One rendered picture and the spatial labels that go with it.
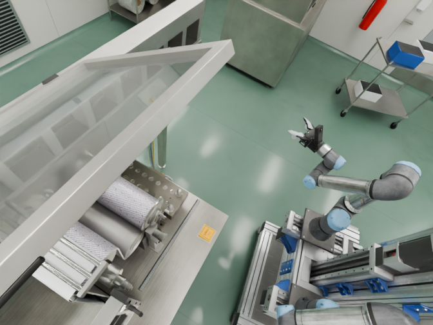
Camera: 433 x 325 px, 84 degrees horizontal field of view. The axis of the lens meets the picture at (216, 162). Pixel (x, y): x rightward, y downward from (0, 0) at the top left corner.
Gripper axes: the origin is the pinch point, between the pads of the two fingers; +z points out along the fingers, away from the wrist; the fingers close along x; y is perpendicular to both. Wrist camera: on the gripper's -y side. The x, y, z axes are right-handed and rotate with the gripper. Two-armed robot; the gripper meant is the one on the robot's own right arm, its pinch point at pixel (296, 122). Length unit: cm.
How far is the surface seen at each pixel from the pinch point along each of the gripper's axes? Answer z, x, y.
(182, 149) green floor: 83, -26, 121
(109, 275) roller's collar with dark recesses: -6, -117, -29
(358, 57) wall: 54, 342, 163
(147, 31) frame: 55, -57, -50
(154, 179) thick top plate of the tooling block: 27, -83, 9
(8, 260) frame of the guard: -11, -111, -87
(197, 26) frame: 65, -23, -33
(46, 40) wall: 302, -64, 105
